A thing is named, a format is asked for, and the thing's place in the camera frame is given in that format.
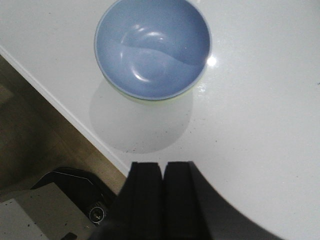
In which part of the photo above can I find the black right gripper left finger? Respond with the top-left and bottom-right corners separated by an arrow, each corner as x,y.
91,162 -> 163,240

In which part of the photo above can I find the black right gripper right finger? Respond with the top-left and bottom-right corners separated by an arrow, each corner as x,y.
163,161 -> 278,240

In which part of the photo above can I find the light green bowl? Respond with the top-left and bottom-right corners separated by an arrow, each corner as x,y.
103,65 -> 207,105

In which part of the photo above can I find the blue bowl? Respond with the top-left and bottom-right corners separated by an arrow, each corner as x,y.
93,0 -> 211,101

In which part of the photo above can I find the robot base with black frame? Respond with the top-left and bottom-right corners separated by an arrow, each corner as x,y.
0,167 -> 116,240

